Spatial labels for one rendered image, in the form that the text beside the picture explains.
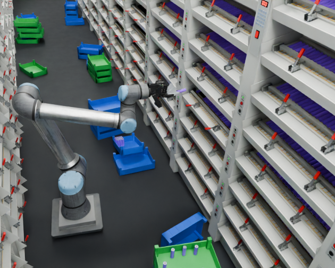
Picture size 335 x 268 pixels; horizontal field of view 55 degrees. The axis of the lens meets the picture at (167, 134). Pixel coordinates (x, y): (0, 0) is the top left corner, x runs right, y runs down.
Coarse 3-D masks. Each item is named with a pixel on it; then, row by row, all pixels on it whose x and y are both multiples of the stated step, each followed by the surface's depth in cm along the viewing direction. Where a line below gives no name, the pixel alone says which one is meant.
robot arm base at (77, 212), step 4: (88, 200) 216; (84, 204) 209; (88, 204) 213; (64, 208) 207; (68, 208) 205; (72, 208) 204; (76, 208) 205; (80, 208) 207; (84, 208) 210; (88, 208) 212; (64, 212) 208; (68, 212) 206; (72, 212) 205; (76, 212) 206; (80, 212) 207; (84, 212) 210; (88, 212) 212; (64, 216) 208; (68, 216) 206; (72, 216) 206; (76, 216) 207; (80, 216) 208; (84, 216) 210
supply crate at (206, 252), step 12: (204, 240) 170; (156, 252) 163; (168, 252) 168; (180, 252) 169; (192, 252) 169; (204, 252) 170; (156, 264) 160; (168, 264) 163; (180, 264) 163; (192, 264) 164; (204, 264) 164; (216, 264) 162
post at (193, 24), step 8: (184, 16) 200; (192, 16) 193; (184, 24) 202; (192, 24) 196; (200, 24) 198; (184, 32) 204; (184, 40) 205; (184, 56) 209; (192, 56) 209; (184, 72) 214; (184, 80) 217; (176, 96) 233; (176, 104) 236; (184, 104) 229; (176, 112) 238; (184, 128) 242; (176, 136) 246; (176, 144) 249; (176, 152) 253; (176, 168) 264
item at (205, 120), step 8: (184, 88) 220; (192, 88) 222; (184, 96) 222; (200, 96) 218; (200, 112) 205; (200, 120) 204; (208, 120) 198; (216, 136) 186; (224, 136) 185; (224, 144) 181
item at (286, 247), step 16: (240, 176) 182; (240, 192) 177; (256, 192) 172; (256, 208) 168; (256, 224) 164; (272, 224) 159; (272, 240) 153; (288, 240) 152; (288, 256) 146; (304, 256) 143
